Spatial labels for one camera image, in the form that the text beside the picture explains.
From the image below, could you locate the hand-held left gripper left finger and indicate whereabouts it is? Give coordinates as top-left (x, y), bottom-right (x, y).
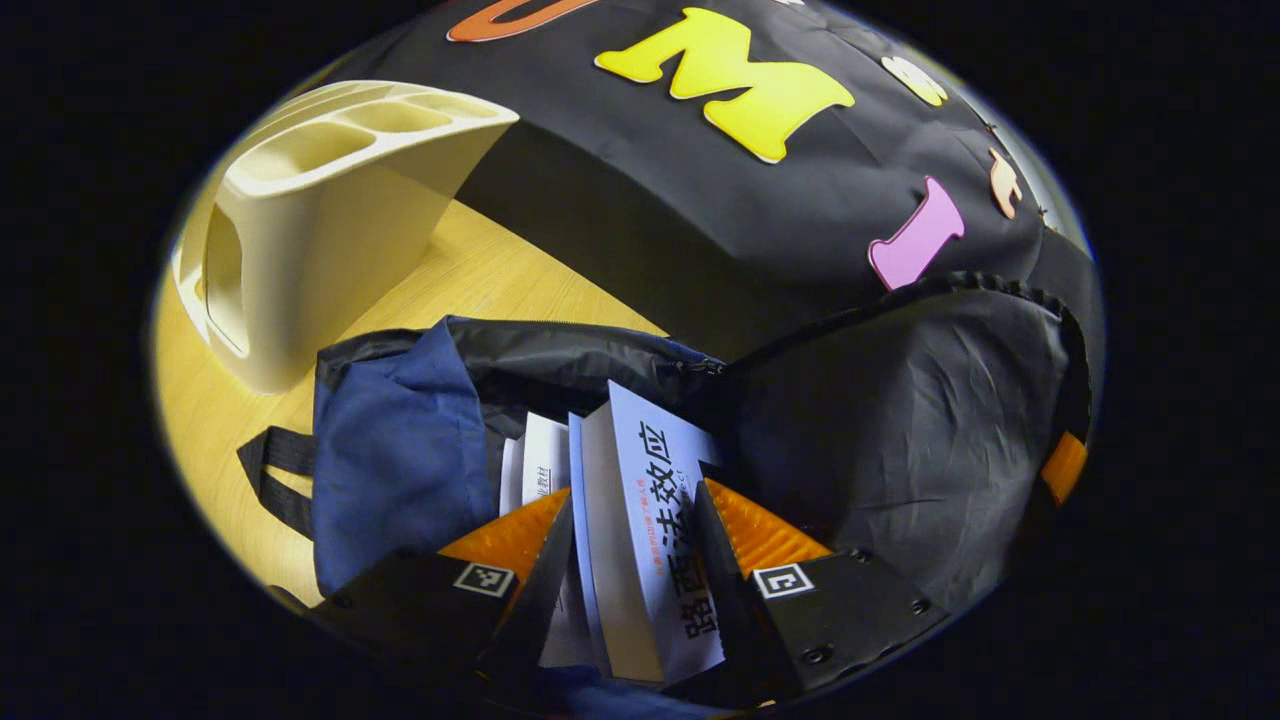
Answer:
top-left (325, 487), bottom-right (577, 691)

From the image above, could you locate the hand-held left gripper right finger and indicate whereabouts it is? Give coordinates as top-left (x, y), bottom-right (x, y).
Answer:
top-left (693, 477), bottom-right (953, 703)

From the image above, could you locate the lavender spine book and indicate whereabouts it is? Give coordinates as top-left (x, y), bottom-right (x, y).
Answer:
top-left (567, 379), bottom-right (730, 690)

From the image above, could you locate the white grey patterned book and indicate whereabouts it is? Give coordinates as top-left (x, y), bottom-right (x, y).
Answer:
top-left (496, 411), bottom-right (601, 669)

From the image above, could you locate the blue schoolbag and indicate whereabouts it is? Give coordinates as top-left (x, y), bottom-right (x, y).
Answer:
top-left (237, 270), bottom-right (1094, 720)

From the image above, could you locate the white plastic bookshelf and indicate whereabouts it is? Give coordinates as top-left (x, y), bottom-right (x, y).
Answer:
top-left (172, 79), bottom-right (522, 397)

